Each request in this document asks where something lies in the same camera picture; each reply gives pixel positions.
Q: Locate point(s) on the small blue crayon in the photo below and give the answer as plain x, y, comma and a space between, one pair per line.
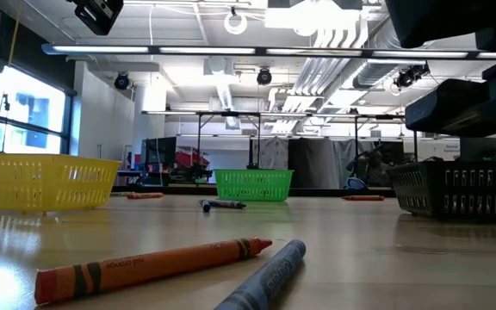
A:
226, 203

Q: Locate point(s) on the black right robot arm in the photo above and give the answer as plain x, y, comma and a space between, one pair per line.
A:
446, 17

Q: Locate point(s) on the black monitor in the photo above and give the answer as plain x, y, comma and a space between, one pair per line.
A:
482, 148
160, 150

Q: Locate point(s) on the black ceiling spotlight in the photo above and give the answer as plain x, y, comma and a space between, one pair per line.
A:
122, 81
407, 78
264, 76

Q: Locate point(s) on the black plastic basket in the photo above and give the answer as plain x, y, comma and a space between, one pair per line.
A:
459, 189

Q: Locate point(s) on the person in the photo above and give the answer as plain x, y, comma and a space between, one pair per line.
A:
375, 168

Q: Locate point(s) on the dark curtain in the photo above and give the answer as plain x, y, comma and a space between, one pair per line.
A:
312, 161

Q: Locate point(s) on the white hanging cloth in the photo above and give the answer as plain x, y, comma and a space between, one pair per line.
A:
274, 153

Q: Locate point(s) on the green plastic basket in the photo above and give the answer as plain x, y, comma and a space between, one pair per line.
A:
252, 185

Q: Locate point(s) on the LED light bar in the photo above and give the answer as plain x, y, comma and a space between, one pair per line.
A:
209, 50

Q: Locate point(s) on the yellow plastic basket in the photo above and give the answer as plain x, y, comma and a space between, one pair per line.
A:
37, 181

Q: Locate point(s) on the large window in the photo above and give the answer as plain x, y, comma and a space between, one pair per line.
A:
28, 107

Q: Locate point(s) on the black workstation frame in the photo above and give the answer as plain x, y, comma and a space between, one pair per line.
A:
231, 113
386, 116

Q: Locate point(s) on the silver ventilation duct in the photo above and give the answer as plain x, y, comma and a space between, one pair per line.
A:
373, 73

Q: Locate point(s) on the black aluminium table frame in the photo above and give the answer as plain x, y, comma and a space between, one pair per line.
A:
317, 192

